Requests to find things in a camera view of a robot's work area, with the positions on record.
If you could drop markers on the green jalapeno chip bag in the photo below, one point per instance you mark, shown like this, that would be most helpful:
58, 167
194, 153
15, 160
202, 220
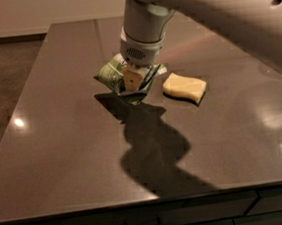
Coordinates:
112, 76

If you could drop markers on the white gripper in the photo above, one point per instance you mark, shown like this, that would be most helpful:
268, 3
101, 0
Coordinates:
141, 52

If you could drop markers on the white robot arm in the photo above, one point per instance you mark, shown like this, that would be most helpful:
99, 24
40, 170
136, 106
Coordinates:
253, 25

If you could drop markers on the yellow sponge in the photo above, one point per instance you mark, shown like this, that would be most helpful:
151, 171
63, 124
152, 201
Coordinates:
184, 87

